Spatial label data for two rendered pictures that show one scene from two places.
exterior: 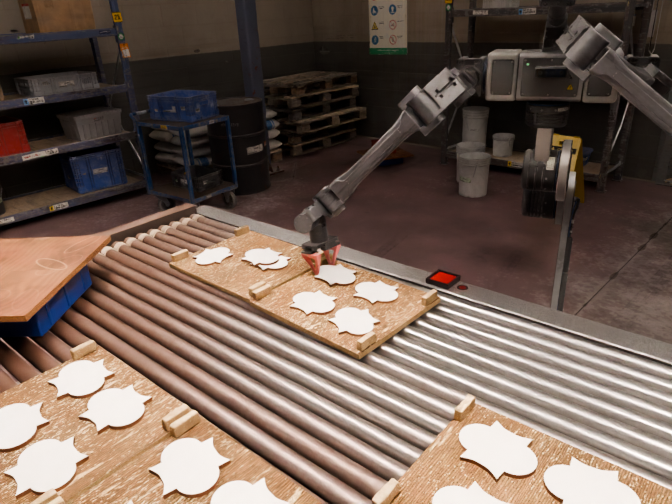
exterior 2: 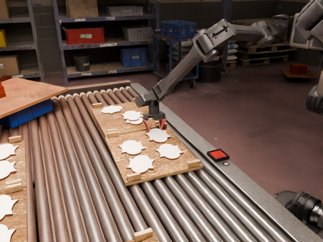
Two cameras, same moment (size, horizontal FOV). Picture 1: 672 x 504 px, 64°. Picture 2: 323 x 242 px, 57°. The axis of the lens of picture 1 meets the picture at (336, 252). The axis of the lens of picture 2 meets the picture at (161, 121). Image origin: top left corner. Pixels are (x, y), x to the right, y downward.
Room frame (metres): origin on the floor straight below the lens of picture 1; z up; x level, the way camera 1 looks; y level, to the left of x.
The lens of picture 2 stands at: (0.24, -0.58, 1.66)
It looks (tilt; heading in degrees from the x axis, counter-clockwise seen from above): 25 degrees down; 25
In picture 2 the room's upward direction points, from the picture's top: straight up
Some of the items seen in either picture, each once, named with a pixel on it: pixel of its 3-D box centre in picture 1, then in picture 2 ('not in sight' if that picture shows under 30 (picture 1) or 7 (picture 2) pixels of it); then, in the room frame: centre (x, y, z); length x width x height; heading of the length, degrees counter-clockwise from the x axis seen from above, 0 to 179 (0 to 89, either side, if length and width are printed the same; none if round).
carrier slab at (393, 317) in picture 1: (344, 301); (149, 151); (1.32, -0.02, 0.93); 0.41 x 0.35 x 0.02; 46
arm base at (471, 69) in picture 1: (467, 79); (276, 30); (1.81, -0.45, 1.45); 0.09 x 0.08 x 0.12; 65
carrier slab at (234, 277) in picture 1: (249, 262); (126, 117); (1.61, 0.29, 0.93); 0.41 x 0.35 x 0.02; 48
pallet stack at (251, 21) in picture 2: (308, 111); (260, 41); (7.31, 0.27, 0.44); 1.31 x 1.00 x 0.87; 135
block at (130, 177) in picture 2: (366, 340); (133, 176); (1.09, -0.06, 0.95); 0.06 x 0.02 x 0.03; 136
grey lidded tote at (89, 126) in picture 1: (91, 123); (136, 32); (5.35, 2.32, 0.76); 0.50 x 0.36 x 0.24; 141
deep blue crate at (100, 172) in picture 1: (93, 167); (133, 55); (5.34, 2.40, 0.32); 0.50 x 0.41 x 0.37; 131
